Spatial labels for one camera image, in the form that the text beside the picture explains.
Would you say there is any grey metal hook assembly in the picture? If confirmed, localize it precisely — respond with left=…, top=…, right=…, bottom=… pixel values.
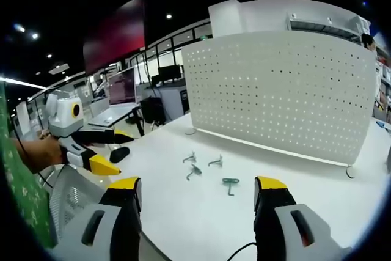
left=186, top=163, right=203, bottom=181
left=208, top=154, right=224, bottom=167
left=182, top=150, right=197, bottom=164
left=221, top=177, right=241, bottom=197

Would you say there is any large red wall screen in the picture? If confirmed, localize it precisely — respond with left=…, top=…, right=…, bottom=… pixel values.
left=82, top=0, right=147, bottom=76

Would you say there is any computer monitor with purple screen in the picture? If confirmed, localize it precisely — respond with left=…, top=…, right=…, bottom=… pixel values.
left=108, top=67, right=137, bottom=106

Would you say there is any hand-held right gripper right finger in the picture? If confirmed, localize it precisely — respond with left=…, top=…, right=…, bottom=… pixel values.
left=253, top=175, right=353, bottom=261

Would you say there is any white perforated mounting plate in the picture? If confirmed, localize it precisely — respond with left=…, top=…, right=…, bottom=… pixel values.
left=181, top=29, right=378, bottom=180

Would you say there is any person's left hand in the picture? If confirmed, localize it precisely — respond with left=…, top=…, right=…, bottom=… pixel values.
left=35, top=131, right=67, bottom=169

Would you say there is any black computer monitor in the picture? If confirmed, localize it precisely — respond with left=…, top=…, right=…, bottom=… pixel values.
left=157, top=64, right=185, bottom=84

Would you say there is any white metal shelf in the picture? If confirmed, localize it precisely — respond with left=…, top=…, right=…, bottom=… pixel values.
left=286, top=11, right=372, bottom=45

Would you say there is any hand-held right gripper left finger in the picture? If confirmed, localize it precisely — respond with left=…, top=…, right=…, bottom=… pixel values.
left=49, top=176, right=143, bottom=261

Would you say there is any white cabinet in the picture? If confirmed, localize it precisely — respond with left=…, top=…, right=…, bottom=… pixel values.
left=208, top=0, right=364, bottom=39

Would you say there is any black computer mouse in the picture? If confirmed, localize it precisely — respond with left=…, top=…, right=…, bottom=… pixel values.
left=109, top=146, right=131, bottom=164

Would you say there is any white office desk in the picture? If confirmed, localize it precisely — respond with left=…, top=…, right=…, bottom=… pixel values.
left=87, top=103, right=144, bottom=137

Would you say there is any grey mesh chair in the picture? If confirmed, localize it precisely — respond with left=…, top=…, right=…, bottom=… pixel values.
left=48, top=164, right=108, bottom=245

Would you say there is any green patterned cloth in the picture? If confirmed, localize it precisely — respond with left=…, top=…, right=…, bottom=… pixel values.
left=0, top=82, right=52, bottom=251

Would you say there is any thin black cable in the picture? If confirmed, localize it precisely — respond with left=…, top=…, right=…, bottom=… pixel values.
left=11, top=120, right=53, bottom=189

